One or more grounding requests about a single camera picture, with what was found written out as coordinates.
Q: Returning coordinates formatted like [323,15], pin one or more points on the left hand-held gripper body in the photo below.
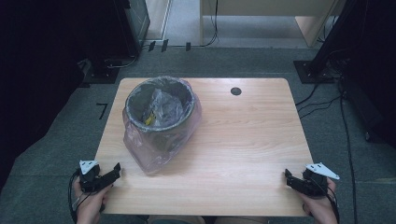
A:
[89,177]

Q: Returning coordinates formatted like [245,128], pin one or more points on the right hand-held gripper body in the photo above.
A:
[316,182]

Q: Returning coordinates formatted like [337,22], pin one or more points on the person's right hand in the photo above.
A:
[320,208]

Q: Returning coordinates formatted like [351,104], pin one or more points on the person's left hand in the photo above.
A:
[90,207]

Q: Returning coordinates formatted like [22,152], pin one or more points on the black angled tape mark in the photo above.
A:
[102,110]

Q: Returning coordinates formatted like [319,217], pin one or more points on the yellow scrap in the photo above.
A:
[149,119]

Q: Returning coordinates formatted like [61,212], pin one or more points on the translucent purple plastic bag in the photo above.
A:
[162,109]

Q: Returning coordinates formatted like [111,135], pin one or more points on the grey trash bin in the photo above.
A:
[183,93]

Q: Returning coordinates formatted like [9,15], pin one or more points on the black curtain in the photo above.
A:
[37,62]

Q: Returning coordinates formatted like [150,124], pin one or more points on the black tape strip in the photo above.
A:
[164,45]
[152,46]
[188,46]

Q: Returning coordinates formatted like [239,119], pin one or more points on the dark glass cabinet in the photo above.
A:
[138,21]

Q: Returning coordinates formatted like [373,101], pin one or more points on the beige wooden desk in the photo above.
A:
[267,7]

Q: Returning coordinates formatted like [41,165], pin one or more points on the black stand with base plate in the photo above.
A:
[314,73]
[101,74]

